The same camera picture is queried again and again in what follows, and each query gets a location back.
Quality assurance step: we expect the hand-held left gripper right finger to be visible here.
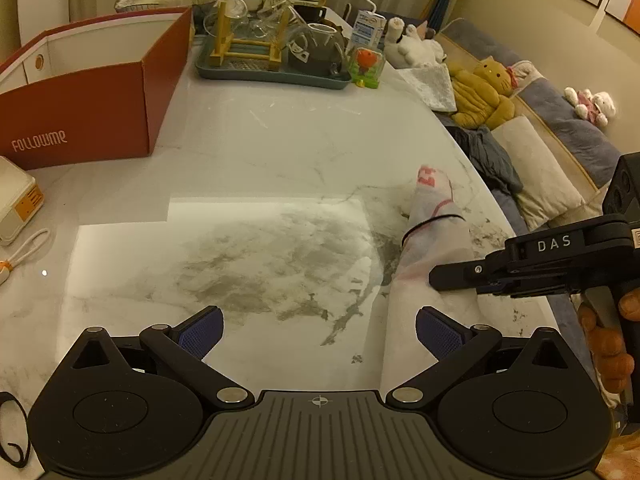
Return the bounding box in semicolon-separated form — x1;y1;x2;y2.
387;306;573;406

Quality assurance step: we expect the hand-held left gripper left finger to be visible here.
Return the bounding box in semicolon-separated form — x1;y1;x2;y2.
70;305;252;406

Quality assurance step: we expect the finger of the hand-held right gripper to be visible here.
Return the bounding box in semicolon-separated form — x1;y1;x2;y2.
428;258;488;292

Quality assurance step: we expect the black rubber band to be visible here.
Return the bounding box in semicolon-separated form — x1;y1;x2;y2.
0;392;32;469
400;214;464;249

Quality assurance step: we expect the white shopping bag red print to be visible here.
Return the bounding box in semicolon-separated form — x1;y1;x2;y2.
382;164;486;396

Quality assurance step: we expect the person's right hand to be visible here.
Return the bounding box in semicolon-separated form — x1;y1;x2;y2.
578;291;640;397

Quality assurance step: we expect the beige cushion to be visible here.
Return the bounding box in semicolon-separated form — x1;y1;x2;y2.
492;116;587;231

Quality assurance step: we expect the dark grey clothing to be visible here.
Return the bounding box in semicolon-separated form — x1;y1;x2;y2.
445;126;524;195

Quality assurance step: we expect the blue grey sofa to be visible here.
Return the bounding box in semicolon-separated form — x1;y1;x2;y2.
435;17;640;321

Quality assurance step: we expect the pink plush toy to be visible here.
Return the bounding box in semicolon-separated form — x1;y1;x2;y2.
564;87;617;127

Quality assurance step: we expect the yellow cat plush toy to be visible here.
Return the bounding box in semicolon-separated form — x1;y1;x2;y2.
446;56;517;131

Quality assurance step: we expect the grey patterned cloth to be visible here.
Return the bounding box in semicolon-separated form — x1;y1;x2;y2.
398;62;459;114

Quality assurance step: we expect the dotted fleece clothing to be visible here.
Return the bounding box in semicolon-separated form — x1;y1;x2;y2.
597;435;640;480

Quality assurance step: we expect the orange toy in clear case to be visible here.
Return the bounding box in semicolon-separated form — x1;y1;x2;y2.
348;46;387;90

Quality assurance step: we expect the white and orange device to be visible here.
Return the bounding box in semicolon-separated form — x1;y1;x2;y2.
0;156;46;247

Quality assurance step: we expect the white plush toy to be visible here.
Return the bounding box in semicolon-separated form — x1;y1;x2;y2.
384;17;448;69

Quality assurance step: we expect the red cardboard box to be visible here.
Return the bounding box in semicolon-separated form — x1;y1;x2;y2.
0;6;195;171

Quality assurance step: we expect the large glass pitcher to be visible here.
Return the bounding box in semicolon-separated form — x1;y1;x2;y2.
287;22;349;79

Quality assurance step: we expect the white drink carton with straw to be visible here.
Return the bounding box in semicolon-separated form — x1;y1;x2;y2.
351;0;385;49

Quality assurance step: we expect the green tray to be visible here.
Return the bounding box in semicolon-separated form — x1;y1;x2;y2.
194;35;353;91

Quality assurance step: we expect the wooden cup rack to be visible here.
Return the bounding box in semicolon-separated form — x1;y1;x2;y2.
209;0;291;74

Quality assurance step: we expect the clear glass cup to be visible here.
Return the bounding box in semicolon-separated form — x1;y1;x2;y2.
202;0;249;41
250;2;288;37

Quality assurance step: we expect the white cable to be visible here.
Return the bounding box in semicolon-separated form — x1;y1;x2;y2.
0;228;52;286

